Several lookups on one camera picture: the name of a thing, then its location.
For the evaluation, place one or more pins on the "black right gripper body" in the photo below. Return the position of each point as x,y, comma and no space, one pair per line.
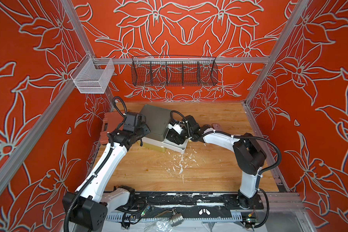
177,136

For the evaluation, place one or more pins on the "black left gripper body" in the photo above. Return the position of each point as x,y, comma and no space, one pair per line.
143,130

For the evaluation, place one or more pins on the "red plastic tool case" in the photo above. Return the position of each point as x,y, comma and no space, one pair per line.
109,124

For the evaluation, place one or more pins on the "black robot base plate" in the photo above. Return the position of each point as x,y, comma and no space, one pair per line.
198,206

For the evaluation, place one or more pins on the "black wire wall basket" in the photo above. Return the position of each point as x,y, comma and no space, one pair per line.
174,71

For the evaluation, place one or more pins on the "white drawer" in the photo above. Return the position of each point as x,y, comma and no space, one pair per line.
177,145

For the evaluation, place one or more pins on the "metal cylindrical fitting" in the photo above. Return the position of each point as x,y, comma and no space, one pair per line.
176,219

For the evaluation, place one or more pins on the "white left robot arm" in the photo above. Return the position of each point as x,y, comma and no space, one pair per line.
84,207

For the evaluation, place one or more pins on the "white mesh wall basket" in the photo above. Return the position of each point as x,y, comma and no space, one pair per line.
92,76

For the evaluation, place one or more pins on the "white pink computer mouse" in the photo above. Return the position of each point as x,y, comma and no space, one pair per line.
217,127

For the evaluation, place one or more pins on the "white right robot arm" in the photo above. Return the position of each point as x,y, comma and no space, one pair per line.
248,152

